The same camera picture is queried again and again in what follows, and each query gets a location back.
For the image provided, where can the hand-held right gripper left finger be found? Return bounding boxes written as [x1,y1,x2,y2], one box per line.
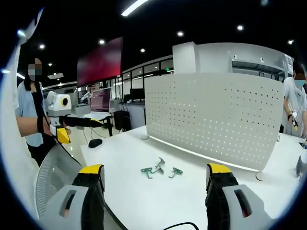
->
[39,163,107,230]

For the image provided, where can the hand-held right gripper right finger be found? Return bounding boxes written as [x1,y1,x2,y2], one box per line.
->
[205,162,277,230]

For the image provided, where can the white perforated mounting plate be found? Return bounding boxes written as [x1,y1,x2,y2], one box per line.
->
[141,72,285,181]

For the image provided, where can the black computer mouse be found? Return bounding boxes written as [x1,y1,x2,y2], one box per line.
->
[88,138,103,149]

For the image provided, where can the silver laptop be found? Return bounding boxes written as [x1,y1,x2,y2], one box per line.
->
[83,87,112,121]

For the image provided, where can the person's body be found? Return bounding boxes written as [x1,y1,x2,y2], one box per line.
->
[14,71,59,167]

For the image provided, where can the black computer tower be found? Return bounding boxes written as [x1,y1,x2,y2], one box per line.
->
[113,110,132,131]

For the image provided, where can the black monitor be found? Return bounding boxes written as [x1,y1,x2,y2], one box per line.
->
[130,88,145,101]

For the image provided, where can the grey object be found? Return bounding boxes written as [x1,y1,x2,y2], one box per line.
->
[295,155,307,178]

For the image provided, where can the ceiling strip light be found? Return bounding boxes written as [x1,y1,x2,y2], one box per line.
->
[120,0,150,17]

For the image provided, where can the round ceiling spotlights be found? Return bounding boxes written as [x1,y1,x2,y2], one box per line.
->
[38,23,295,68]

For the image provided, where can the black wrist strap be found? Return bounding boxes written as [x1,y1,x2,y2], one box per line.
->
[36,114,51,135]

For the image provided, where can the black cable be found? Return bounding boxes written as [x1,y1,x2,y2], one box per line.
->
[162,222,200,230]

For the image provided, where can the large red wall screen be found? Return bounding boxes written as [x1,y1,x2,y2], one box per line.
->
[76,36,124,88]

